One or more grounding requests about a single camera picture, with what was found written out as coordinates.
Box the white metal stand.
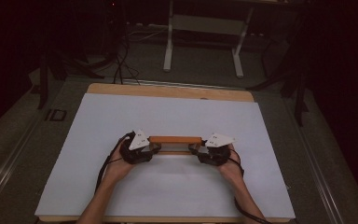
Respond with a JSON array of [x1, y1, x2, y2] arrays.
[[162, 0, 255, 79]]

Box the person's right hand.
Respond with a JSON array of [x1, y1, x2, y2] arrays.
[[216, 143, 246, 185]]

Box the black floor cables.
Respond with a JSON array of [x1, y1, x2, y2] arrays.
[[113, 22, 170, 86]]

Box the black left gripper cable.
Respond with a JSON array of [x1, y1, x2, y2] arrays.
[[94, 132, 137, 194]]

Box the white table mat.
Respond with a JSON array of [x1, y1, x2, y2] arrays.
[[34, 92, 296, 219]]

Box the metal floor rail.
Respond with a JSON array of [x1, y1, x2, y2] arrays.
[[0, 115, 46, 216], [120, 78, 241, 91], [283, 96, 347, 224]]

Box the black stand legs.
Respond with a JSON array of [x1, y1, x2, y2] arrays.
[[247, 12, 311, 127], [36, 46, 106, 110]]

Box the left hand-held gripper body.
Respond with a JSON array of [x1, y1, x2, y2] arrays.
[[118, 128, 154, 165]]

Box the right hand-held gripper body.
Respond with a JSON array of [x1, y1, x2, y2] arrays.
[[197, 133, 238, 167]]

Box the orange wooden board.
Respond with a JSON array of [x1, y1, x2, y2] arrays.
[[147, 135, 203, 156]]

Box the person's left hand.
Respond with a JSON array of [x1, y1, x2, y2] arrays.
[[103, 140, 138, 185]]

